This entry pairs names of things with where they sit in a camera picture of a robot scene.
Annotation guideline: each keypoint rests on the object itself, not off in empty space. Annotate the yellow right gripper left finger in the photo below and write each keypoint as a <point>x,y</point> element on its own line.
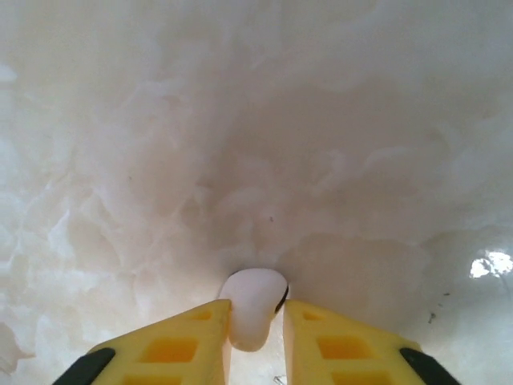
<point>168,353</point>

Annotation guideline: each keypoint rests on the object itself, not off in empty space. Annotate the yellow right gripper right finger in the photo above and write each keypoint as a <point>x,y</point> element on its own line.
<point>344,353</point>

